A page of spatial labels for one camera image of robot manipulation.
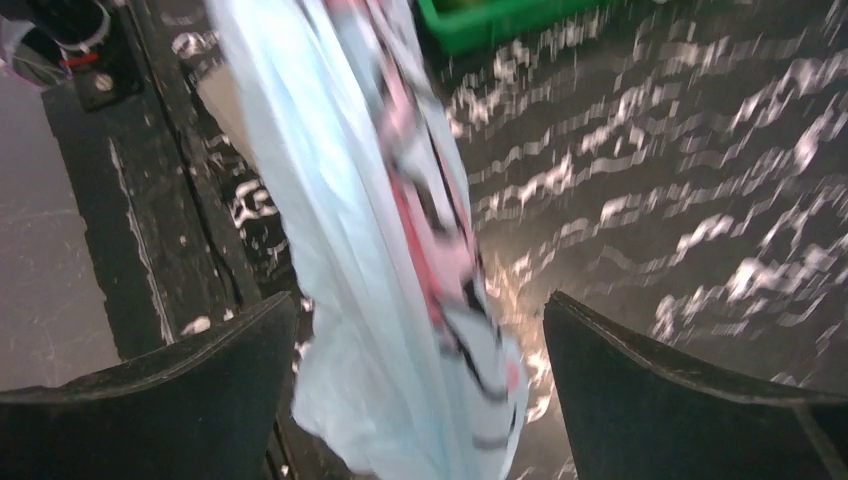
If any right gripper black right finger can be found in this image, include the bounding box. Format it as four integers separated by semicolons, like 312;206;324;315
543;292;847;479

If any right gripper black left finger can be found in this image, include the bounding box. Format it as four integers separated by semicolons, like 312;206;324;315
1;293;296;479

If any light blue plastic bag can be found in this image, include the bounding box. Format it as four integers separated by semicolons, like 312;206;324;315
202;1;529;479

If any green plastic fruit crate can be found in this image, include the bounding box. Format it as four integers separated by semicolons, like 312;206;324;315
417;0;603;55

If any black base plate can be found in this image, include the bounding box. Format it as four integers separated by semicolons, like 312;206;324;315
44;42;294;361

